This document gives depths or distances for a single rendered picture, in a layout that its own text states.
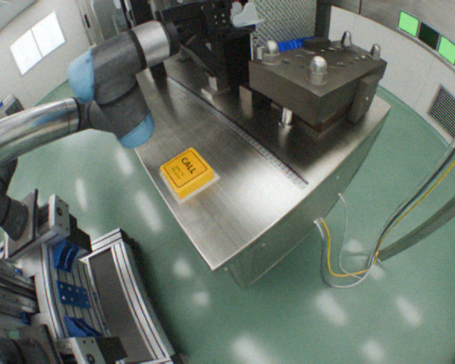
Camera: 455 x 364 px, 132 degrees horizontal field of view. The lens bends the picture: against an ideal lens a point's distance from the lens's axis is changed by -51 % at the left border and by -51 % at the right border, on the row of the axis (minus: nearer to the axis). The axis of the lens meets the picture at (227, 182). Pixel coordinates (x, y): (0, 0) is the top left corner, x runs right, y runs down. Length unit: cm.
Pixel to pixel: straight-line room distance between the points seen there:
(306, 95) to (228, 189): 20
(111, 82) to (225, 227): 27
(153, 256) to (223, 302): 51
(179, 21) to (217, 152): 25
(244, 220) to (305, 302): 97
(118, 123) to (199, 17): 21
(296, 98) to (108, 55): 29
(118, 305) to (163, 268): 38
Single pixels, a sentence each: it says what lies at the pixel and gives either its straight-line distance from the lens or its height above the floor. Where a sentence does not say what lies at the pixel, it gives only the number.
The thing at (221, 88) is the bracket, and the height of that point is 91.
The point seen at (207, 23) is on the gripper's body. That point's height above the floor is 112.
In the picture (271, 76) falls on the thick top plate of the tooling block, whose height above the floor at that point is 102.
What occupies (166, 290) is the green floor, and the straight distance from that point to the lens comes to 128.
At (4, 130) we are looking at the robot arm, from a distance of 37.
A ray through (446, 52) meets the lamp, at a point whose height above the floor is 117.
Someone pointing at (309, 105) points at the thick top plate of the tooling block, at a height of 100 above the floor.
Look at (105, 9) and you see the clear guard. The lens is 137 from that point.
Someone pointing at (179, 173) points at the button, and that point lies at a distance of 35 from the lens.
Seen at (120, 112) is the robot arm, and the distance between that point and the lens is 33.
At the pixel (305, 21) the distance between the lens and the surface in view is 58.
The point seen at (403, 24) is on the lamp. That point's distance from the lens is 61.
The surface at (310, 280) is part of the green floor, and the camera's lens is 125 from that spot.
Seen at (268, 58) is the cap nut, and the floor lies 104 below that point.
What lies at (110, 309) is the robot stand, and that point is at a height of 21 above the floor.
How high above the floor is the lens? 119
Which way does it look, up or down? 56 degrees down
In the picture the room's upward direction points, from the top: 9 degrees counter-clockwise
